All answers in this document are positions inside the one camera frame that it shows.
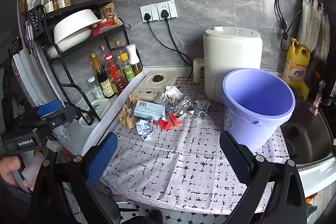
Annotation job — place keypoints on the silver foil wrapper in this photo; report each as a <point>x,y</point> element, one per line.
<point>185,103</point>
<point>199,108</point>
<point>162,102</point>

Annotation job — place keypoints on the red wrapper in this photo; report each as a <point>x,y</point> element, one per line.
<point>170,123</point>

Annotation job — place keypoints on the black metal dish rack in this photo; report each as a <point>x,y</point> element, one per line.
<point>65,77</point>

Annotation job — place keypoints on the brown-capped sauce bottle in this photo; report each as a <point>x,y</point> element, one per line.
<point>104,50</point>

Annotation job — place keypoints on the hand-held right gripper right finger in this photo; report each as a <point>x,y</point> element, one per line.
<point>235,158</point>

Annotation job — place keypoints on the green-labelled bottle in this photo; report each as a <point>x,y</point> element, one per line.
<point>127,70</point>

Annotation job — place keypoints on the printed snack packet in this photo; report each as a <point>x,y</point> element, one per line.
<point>107,12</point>

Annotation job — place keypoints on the black-patterned white table mat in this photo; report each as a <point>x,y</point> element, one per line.
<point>183,166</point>

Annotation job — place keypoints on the black perforated utensil holder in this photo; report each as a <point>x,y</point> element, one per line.
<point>35,20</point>

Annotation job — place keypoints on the pale blue packet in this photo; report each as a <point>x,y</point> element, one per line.
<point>148,109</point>

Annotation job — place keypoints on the white plate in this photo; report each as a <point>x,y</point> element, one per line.
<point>71,43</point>

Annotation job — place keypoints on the crumpled white paper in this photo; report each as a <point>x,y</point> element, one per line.
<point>145,130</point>
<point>173,92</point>

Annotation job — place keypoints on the red-capped oil bottle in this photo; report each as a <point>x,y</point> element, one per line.
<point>115,77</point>

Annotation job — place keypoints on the purple plastic bucket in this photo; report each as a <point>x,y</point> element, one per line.
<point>258,98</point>

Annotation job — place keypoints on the cream air fryer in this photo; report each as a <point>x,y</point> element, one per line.
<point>231,56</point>

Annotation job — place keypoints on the white-capped oil dispenser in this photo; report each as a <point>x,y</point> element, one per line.
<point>134,56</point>

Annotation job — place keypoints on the small clear jar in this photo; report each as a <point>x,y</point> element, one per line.
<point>95,88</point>

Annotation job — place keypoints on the person's left hand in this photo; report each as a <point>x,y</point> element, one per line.
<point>10,166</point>

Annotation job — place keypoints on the yellow dish soap bottle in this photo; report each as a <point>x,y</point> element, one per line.
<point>296,66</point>

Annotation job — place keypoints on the person's left forearm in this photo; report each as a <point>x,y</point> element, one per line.
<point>10,203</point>

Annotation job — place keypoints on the yellow-capped clear bottle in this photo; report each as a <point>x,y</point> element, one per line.
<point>119,48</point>

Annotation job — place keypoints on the dark soy sauce bottle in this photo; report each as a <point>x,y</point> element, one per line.
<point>103,82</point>

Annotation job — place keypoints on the white wall socket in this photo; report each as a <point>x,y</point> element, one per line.
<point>170,7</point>
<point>147,8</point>

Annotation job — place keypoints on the brown paper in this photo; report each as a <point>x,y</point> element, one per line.
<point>134,98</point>
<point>128,119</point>

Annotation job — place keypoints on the bunch of white plastic bags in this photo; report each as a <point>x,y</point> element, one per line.
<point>312,24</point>

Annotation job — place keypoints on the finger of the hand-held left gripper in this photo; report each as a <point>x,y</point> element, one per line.
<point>50,107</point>
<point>65,113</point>

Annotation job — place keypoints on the large white bowl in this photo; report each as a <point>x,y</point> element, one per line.
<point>76,24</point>

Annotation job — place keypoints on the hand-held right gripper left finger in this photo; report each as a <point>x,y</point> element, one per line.
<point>102,158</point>

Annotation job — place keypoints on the small pink glass bottle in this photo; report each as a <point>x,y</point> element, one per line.
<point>317,102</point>

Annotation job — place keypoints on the stainless steel sink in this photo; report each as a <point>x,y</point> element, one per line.
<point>309,132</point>

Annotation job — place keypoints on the red packet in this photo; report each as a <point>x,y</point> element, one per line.
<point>105,27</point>

